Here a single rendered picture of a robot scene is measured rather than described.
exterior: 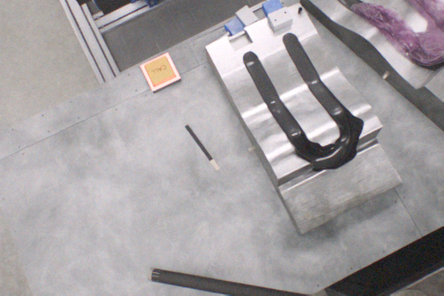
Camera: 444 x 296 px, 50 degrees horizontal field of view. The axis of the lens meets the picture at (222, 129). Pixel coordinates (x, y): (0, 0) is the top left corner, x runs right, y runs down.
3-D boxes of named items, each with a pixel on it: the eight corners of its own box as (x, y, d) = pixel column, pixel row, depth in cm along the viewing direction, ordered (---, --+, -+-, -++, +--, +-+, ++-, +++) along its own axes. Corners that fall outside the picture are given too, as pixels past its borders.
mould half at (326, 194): (207, 60, 124) (203, 37, 111) (295, 19, 126) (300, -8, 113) (299, 235, 112) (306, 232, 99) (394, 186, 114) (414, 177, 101)
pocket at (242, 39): (226, 43, 120) (225, 36, 116) (244, 34, 120) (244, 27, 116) (234, 57, 118) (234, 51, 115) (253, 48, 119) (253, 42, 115)
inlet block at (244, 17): (205, 33, 120) (207, 42, 126) (217, 47, 119) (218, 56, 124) (246, 4, 122) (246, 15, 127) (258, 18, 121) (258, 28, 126)
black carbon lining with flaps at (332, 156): (238, 59, 117) (237, 43, 107) (295, 32, 118) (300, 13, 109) (306, 185, 108) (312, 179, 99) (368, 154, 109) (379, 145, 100)
